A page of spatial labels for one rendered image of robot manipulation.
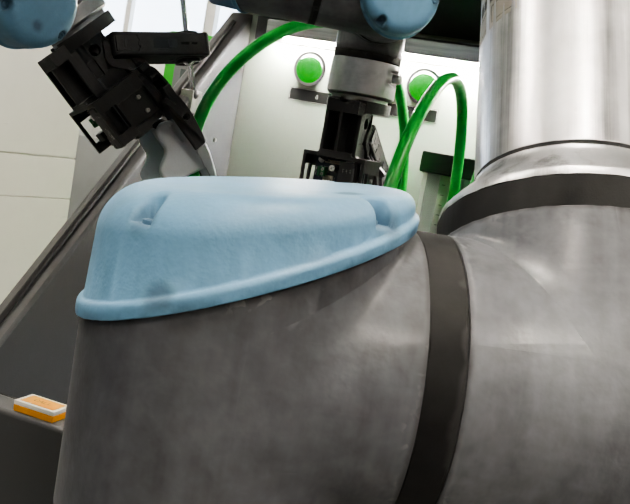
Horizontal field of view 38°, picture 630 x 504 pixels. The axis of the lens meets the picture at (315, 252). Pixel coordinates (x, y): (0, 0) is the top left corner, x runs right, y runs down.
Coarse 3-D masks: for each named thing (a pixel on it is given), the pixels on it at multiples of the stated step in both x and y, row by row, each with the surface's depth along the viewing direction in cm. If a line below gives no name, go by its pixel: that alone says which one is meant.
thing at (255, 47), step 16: (272, 32) 101; (288, 32) 103; (256, 48) 100; (240, 64) 99; (224, 80) 98; (208, 96) 97; (400, 96) 119; (208, 112) 97; (400, 112) 121; (400, 128) 122
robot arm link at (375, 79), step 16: (336, 64) 98; (352, 64) 97; (368, 64) 96; (384, 64) 97; (336, 80) 98; (352, 80) 97; (368, 80) 97; (384, 80) 97; (400, 80) 98; (352, 96) 97; (368, 96) 97; (384, 96) 98
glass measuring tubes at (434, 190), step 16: (432, 160) 127; (448, 160) 127; (464, 160) 126; (432, 176) 128; (448, 176) 129; (464, 176) 126; (432, 192) 128; (448, 192) 130; (432, 208) 129; (432, 224) 131
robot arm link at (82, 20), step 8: (80, 0) 88; (88, 0) 88; (96, 0) 89; (80, 8) 88; (88, 8) 88; (96, 8) 89; (80, 16) 88; (88, 16) 88; (96, 16) 89; (72, 24) 88; (80, 24) 88; (72, 32) 88; (56, 48) 90
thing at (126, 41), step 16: (112, 32) 91; (128, 32) 92; (144, 32) 93; (160, 32) 94; (176, 32) 95; (192, 32) 96; (112, 48) 91; (128, 48) 92; (144, 48) 93; (160, 48) 94; (176, 48) 95; (192, 48) 96; (208, 48) 97; (176, 64) 98; (192, 64) 99
